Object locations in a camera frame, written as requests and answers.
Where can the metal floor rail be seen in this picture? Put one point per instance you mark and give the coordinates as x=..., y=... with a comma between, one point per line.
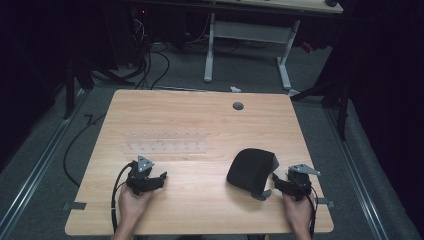
x=36, y=166
x=356, y=173

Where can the round grey table grommet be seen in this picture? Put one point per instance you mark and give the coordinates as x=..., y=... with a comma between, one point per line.
x=238, y=106

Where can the person's right hand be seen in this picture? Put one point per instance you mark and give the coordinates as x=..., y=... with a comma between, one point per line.
x=298, y=215

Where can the grey tape piece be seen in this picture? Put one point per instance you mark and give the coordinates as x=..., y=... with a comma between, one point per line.
x=326, y=202
x=75, y=206

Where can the black metal stand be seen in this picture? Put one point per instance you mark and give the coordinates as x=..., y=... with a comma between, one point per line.
x=336, y=100
x=71, y=80

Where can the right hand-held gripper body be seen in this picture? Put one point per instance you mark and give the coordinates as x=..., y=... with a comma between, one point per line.
x=298, y=183

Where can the white paper scrap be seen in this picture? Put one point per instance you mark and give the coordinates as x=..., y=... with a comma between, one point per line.
x=235, y=89

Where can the clear plastic strip with holes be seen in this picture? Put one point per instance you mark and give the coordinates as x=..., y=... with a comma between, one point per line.
x=165, y=147

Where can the small red object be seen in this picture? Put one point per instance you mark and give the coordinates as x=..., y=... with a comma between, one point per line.
x=307, y=47

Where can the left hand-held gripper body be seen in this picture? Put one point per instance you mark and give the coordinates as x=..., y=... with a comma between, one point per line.
x=140, y=176

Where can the white-legged desk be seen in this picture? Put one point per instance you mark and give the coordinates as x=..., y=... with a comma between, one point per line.
x=250, y=31

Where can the person's left hand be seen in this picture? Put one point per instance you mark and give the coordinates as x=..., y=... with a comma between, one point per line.
x=132, y=206

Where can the black computer mouse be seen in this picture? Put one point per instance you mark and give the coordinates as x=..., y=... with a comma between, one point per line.
x=331, y=2

